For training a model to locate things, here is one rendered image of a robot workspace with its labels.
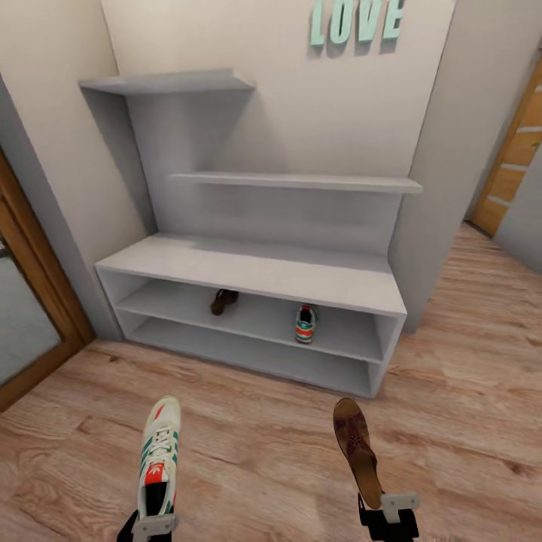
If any sandal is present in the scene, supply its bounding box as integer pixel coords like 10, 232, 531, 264
211, 289, 239, 316
333, 397, 384, 510

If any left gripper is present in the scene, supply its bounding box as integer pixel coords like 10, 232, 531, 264
117, 510, 172, 542

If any gym shoe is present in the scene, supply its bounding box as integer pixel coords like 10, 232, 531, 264
137, 395, 181, 520
296, 303, 319, 343

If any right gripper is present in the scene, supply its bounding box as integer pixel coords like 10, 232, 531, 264
359, 504, 419, 542

